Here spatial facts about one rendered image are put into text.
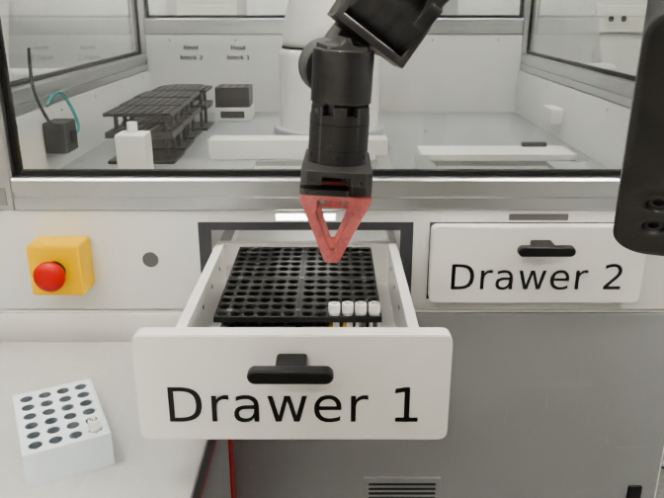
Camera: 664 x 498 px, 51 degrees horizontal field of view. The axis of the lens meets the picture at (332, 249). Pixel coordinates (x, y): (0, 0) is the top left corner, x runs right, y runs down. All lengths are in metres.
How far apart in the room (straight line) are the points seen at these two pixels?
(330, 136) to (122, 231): 0.43
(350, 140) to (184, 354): 0.25
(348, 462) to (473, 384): 0.23
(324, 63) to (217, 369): 0.29
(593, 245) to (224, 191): 0.50
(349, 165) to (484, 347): 0.47
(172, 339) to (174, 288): 0.36
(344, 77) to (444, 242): 0.37
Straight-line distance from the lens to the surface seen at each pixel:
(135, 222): 0.98
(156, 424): 0.69
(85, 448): 0.76
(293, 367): 0.61
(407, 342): 0.63
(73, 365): 0.99
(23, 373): 0.99
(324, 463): 1.12
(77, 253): 0.97
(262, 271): 0.85
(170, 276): 0.99
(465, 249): 0.95
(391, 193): 0.94
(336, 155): 0.65
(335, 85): 0.64
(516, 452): 1.14
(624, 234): 0.21
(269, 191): 0.93
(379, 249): 0.97
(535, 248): 0.93
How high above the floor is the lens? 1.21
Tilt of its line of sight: 19 degrees down
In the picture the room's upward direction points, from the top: straight up
